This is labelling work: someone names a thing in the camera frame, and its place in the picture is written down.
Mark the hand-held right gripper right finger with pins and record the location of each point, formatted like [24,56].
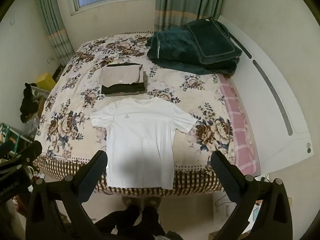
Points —
[221,167]

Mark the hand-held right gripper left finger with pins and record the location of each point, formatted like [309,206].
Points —
[96,167]

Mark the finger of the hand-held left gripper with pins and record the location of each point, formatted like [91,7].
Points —
[27,152]

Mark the white T-shirt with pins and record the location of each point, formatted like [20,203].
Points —
[140,135]

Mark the stack of folded clothes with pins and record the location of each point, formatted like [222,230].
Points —
[120,75]

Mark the green shelf rack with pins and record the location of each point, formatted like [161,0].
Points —
[12,135]

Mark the pink checked sheet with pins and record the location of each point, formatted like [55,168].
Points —
[240,130]

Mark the black cloth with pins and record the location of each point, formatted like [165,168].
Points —
[28,102]

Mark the floral bedsheet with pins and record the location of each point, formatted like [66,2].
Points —
[72,120]

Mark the white headboard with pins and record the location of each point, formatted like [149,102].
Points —
[265,120]

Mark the yellow box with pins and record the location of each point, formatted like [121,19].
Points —
[46,81]

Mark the black folded garment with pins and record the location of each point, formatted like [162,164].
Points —
[122,89]

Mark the dark green pillow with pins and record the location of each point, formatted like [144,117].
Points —
[212,42]

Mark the dark green blanket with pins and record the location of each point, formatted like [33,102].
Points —
[172,51]

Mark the green curtain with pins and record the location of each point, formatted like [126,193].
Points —
[52,25]
[185,2]

